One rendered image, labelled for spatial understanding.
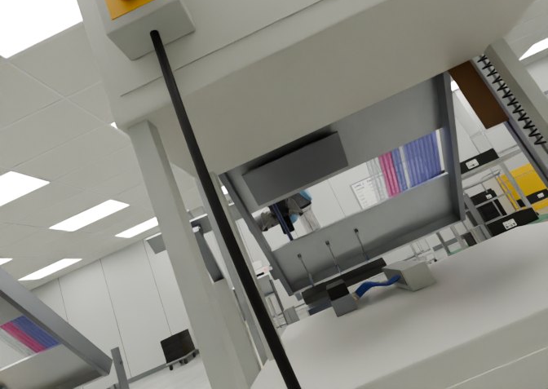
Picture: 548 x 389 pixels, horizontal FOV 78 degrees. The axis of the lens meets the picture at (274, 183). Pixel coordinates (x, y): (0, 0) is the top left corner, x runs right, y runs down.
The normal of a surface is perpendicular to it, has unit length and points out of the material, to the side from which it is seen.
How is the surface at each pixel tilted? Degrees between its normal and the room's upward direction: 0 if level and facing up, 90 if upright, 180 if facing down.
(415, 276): 90
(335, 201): 90
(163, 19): 180
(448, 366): 90
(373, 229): 137
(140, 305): 90
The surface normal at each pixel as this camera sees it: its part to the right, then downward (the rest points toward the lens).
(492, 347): -0.15, -0.22
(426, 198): 0.18, 0.49
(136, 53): 0.39, 0.88
